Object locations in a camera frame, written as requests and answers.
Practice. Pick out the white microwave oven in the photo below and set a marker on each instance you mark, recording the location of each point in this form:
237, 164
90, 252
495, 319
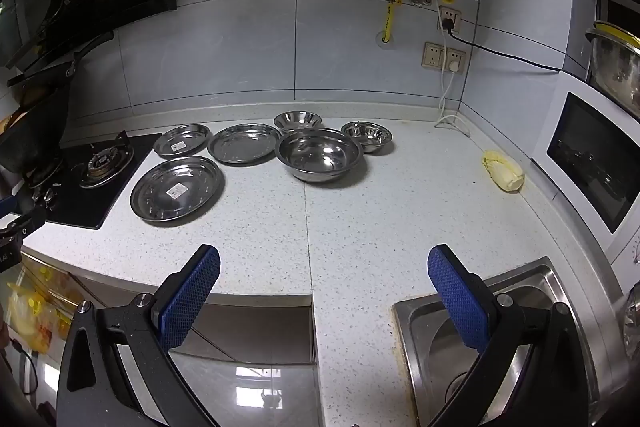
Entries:
550, 127

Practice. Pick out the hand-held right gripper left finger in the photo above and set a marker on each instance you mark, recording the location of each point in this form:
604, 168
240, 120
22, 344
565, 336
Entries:
192, 292

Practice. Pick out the black gas stove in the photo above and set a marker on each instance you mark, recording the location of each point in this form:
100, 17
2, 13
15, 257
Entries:
100, 187

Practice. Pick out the steel sink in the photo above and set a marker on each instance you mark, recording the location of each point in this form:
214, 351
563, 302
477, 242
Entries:
540, 287

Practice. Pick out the single wall socket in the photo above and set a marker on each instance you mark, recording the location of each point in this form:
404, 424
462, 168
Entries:
454, 14

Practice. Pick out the medium steel plate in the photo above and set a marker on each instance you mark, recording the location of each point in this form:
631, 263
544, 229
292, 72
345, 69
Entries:
240, 147

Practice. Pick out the beige wall socket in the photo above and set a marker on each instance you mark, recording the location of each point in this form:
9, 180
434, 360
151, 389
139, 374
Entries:
433, 55
457, 55

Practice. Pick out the napa cabbage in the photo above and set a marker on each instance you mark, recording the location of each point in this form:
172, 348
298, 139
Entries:
502, 172

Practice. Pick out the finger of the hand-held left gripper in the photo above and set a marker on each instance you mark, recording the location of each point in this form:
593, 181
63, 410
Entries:
7, 205
27, 219

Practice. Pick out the medium steel bowl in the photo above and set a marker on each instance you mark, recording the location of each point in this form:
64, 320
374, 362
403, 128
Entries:
297, 120

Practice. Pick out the glass pot with lid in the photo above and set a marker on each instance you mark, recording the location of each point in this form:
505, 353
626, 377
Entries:
617, 72

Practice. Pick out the small steel plate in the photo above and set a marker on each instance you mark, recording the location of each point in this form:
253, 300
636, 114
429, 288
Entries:
192, 138

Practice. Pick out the black wok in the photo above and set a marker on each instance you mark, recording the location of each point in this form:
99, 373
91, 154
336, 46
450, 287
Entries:
35, 132

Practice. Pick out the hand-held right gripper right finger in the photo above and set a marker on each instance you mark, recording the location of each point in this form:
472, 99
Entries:
457, 297

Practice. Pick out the yellow plastic bag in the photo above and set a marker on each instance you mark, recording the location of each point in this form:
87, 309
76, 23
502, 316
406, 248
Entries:
30, 322

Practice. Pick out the large steel bowl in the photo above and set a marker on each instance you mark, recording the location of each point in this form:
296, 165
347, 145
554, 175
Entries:
320, 157

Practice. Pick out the small steel bowl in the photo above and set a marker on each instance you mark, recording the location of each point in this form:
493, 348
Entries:
367, 134

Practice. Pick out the large steel plate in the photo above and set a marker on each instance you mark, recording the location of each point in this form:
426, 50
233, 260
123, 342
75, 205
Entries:
150, 202

